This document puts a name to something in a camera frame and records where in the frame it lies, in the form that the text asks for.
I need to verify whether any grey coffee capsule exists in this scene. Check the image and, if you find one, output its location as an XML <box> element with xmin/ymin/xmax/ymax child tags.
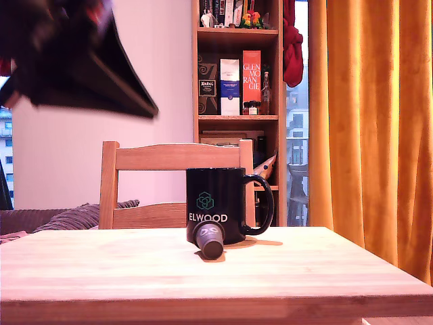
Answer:
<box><xmin>191</xmin><ymin>221</ymin><xmax>227</xmax><ymax>261</ymax></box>

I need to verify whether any black whisky box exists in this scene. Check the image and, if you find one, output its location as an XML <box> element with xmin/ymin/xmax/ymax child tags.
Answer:
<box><xmin>198</xmin><ymin>62</ymin><xmax>219</xmax><ymax>116</ymax></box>

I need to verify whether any small white figurine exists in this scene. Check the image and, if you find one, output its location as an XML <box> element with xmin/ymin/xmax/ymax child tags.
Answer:
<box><xmin>200</xmin><ymin>9</ymin><xmax>218</xmax><ymax>28</ymax></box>

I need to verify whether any wooden slat-back chair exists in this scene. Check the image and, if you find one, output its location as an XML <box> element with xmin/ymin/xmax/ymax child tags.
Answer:
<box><xmin>98</xmin><ymin>139</ymin><xmax>256</xmax><ymax>230</ymax></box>

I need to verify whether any white blue whisky box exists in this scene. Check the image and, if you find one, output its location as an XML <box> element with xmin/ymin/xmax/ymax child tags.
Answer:
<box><xmin>219</xmin><ymin>58</ymin><xmax>242</xmax><ymax>116</ymax></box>

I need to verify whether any white spine book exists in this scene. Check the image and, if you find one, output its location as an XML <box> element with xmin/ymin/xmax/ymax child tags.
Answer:
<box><xmin>224</xmin><ymin>0</ymin><xmax>235</xmax><ymax>26</ymax></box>

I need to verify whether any tall wooden bookshelf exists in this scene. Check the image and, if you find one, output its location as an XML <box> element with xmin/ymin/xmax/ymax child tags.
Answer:
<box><xmin>191</xmin><ymin>0</ymin><xmax>288</xmax><ymax>227</ymax></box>

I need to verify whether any orange whisky box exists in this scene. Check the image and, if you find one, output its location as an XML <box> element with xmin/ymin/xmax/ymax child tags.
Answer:
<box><xmin>242</xmin><ymin>50</ymin><xmax>263</xmax><ymax>104</ymax></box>

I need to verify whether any colourful parrot figurine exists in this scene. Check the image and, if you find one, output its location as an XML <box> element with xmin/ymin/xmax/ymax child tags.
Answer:
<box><xmin>240</xmin><ymin>9</ymin><xmax>263</xmax><ymax>29</ymax></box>

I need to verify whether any clear glass bottle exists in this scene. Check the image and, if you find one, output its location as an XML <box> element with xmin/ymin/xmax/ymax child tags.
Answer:
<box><xmin>260</xmin><ymin>70</ymin><xmax>273</xmax><ymax>116</ymax></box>

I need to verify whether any pink cloth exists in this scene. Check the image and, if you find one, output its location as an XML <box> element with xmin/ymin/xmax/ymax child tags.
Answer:
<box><xmin>0</xmin><ymin>230</ymin><xmax>28</xmax><ymax>245</ymax></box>

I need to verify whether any dark blue Elwood mug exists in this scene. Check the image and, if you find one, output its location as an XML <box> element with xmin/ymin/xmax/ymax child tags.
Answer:
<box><xmin>185</xmin><ymin>167</ymin><xmax>275</xmax><ymax>245</ymax></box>

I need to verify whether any dark blue bottle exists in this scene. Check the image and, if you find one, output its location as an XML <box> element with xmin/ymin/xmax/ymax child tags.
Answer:
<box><xmin>253</xmin><ymin>135</ymin><xmax>269</xmax><ymax>169</ymax></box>

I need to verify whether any red knotted cloth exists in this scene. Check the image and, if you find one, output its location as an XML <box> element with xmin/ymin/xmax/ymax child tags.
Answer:
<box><xmin>282</xmin><ymin>0</ymin><xmax>304</xmax><ymax>88</ymax></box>

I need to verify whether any pale pointed wooden flute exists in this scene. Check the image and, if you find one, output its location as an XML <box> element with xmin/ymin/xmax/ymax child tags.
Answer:
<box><xmin>254</xmin><ymin>152</ymin><xmax>279</xmax><ymax>181</ymax></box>

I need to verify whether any wide mustard yellow curtain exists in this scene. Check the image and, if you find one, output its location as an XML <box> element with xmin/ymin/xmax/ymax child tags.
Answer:
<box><xmin>307</xmin><ymin>0</ymin><xmax>433</xmax><ymax>286</ymax></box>

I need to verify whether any grey corduroy cushion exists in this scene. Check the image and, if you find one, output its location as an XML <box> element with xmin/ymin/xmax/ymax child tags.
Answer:
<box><xmin>32</xmin><ymin>199</ymin><xmax>141</xmax><ymax>234</ymax></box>

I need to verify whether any wooden picture frame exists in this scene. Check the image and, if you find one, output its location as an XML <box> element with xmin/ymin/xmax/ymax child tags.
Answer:
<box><xmin>198</xmin><ymin>129</ymin><xmax>265</xmax><ymax>147</ymax></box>

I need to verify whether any grey corduroy sofa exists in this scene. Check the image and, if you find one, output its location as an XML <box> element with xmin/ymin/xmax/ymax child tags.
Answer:
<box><xmin>0</xmin><ymin>208</ymin><xmax>102</xmax><ymax>236</ymax></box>

